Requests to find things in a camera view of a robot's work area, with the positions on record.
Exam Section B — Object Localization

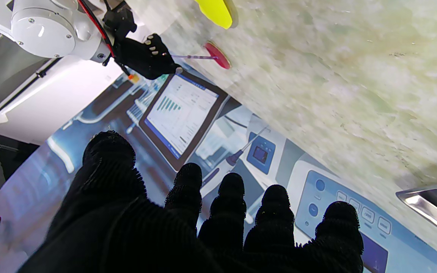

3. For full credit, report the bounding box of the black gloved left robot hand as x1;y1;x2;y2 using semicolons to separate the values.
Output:
17;131;365;273

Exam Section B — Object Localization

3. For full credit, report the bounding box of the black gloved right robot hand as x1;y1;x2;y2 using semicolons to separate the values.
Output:
113;33;183;80

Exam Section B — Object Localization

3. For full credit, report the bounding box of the red round filter paper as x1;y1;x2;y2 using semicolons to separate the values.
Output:
203;42;231;70

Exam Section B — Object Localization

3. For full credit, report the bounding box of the yellow-topped clear culture dish lid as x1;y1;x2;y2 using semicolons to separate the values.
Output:
195;0;239;30

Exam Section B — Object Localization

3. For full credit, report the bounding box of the printed laboratory scene backdrop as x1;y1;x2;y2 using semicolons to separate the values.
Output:
0;61;437;273

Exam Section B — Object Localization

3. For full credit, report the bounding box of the rectangular stainless steel tray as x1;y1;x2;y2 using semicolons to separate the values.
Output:
396;180;437;244

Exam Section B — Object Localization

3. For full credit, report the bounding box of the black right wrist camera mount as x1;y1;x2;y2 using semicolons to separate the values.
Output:
103;0;137;40

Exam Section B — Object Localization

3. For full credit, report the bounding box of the red right wrist cable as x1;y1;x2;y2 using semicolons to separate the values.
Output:
77;0;132;76

